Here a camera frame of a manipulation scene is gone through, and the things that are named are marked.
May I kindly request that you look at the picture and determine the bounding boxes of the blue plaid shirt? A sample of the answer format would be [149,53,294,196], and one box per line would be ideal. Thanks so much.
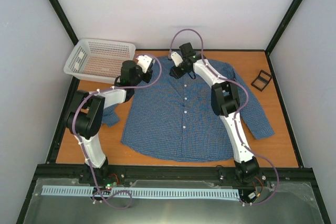
[101,55,275,163]

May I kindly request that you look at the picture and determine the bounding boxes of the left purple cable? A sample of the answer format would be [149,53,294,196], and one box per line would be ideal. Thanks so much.
[71,54,162,209]

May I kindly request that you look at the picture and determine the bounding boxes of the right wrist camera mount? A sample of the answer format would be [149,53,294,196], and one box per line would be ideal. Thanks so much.
[169,51,183,67]

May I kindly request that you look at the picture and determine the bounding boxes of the black frame post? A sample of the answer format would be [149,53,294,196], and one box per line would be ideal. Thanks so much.
[48,0,79,46]
[265,0,303,56]

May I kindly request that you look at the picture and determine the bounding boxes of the light blue cable duct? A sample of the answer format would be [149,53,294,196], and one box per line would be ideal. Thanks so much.
[40,185,240,201]

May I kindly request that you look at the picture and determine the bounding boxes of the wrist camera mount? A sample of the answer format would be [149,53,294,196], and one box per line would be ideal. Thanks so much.
[136,54,155,73]
[169,51,183,67]

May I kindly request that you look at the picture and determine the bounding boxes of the white perforated plastic basket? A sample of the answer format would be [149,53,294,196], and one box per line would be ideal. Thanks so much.
[64,38,136,83]

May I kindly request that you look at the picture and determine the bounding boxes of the left black frame post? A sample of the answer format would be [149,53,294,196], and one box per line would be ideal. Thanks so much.
[48,0,79,46]

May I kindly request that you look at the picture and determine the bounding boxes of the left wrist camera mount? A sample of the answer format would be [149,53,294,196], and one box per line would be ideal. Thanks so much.
[136,54,155,73]

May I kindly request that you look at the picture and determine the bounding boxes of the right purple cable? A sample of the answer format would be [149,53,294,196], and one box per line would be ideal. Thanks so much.
[169,28,280,206]

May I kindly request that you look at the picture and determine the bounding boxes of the black brooch box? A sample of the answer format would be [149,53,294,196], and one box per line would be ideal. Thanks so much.
[251,70,272,92]

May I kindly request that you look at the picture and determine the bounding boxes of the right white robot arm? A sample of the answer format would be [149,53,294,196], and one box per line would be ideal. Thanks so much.
[169,43,259,185]

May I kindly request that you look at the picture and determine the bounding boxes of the right black frame post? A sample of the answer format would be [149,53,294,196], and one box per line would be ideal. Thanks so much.
[265,0,303,56]

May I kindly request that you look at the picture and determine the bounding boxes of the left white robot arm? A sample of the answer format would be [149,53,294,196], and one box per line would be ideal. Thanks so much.
[65,55,155,184]

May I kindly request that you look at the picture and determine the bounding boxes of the purple cable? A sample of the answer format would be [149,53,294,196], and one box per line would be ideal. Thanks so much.
[169,28,280,206]
[71,54,162,209]

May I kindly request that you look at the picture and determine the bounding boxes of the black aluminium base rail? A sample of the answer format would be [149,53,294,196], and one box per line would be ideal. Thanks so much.
[34,164,316,190]

